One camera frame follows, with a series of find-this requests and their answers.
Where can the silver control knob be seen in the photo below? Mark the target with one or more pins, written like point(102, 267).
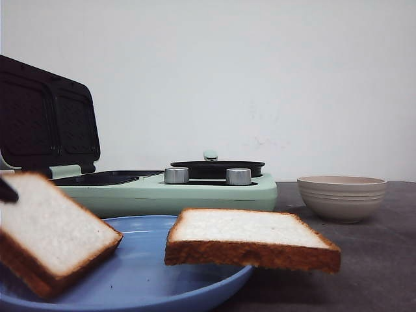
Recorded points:
point(238, 176)
point(176, 175)

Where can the black round frying pan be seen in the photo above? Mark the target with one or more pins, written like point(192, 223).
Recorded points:
point(213, 168)

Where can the left silver control knob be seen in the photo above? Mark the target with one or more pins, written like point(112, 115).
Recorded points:
point(176, 175)

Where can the mint green breakfast maker base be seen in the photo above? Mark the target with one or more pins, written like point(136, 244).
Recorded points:
point(139, 192)

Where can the blue round plate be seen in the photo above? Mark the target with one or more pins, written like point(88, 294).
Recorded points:
point(135, 278)

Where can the breakfast maker lid with handle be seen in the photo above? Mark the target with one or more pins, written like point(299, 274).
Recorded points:
point(47, 120)

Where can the beige ribbed bowl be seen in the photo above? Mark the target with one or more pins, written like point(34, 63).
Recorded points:
point(345, 199)

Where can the right silver control knob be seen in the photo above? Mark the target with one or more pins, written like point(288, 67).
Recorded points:
point(238, 176)

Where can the white bread slice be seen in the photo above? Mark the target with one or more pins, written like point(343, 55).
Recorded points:
point(243, 237)
point(49, 240)

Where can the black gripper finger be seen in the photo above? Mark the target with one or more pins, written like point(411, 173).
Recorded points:
point(7, 193)

